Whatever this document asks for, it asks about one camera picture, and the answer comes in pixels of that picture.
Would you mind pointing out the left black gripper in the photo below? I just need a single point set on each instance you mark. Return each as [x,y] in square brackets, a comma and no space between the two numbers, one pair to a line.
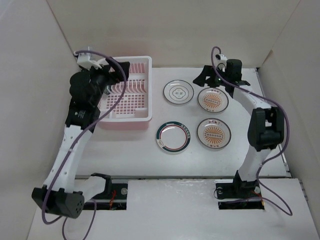
[113,76]

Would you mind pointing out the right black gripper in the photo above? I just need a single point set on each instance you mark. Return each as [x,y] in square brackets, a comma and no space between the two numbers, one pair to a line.
[200,80]

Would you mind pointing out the white plate with flower emblem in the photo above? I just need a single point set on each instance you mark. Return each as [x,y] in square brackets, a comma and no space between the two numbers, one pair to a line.
[178,92]

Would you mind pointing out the dark teal patterned plate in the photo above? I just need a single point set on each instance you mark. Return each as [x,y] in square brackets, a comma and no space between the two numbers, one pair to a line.
[108,90]

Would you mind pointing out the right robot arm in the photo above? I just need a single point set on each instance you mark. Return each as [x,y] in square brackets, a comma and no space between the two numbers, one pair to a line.
[268,126]

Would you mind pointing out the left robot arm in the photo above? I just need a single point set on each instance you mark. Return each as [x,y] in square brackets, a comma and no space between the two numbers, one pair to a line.
[59,195]

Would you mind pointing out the pink plastic dish rack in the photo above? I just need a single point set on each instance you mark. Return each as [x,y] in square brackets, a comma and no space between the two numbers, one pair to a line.
[134,111]

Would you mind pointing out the upper orange sunburst plate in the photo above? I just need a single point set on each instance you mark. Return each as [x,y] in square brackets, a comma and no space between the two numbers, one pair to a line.
[213,100]

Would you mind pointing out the orange sunburst plate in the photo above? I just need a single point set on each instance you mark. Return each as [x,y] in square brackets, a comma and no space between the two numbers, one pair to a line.
[213,100]
[214,133]

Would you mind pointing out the lower orange sunburst plate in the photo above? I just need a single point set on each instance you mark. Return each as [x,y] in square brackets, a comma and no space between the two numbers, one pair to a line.
[214,133]

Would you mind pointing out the white plate green red rim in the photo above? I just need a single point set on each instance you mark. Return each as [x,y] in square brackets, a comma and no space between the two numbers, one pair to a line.
[173,137]

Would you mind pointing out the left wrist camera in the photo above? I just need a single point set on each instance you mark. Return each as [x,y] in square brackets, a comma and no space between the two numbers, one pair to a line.
[86,61]

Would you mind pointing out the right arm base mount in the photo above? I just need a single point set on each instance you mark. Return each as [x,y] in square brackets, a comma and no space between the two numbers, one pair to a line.
[243,198]

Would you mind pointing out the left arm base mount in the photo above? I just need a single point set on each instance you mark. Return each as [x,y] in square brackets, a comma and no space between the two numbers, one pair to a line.
[114,199]

